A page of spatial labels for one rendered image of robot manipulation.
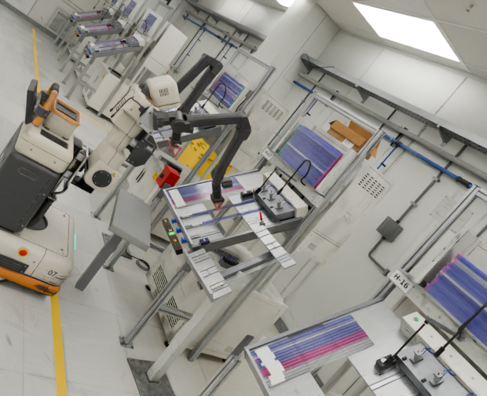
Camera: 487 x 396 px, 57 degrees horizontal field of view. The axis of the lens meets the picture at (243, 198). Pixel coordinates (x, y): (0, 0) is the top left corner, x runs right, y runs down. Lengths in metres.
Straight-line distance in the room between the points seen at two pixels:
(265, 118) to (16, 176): 2.33
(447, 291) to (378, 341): 0.36
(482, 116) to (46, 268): 3.57
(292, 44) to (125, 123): 3.79
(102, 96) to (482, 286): 5.92
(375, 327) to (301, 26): 4.46
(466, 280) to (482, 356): 0.30
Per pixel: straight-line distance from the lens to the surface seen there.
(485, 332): 2.01
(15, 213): 2.50
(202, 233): 2.66
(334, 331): 2.10
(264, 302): 3.07
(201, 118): 2.40
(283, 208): 2.76
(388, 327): 2.18
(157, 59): 7.01
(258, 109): 4.00
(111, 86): 6.99
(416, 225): 4.09
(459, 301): 2.08
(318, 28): 6.12
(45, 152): 2.35
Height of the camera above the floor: 1.55
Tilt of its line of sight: 10 degrees down
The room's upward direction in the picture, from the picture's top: 39 degrees clockwise
